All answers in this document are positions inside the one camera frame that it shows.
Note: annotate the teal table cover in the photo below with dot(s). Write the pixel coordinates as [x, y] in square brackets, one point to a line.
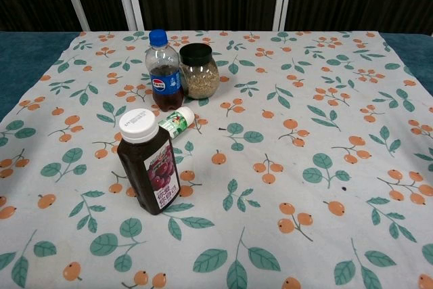
[23, 65]

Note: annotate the small white green-label bottle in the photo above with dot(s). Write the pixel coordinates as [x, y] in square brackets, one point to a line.
[176, 123]

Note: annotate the dark juice bottle white cap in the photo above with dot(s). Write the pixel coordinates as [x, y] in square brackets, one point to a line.
[135, 167]

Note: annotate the floral fruit-print tablecloth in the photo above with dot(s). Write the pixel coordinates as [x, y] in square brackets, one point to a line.
[304, 167]

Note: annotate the glass jar black lid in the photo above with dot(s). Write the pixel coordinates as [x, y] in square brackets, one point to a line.
[200, 77]

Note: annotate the Pepsi bottle blue cap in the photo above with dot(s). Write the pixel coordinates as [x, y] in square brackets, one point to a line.
[164, 79]

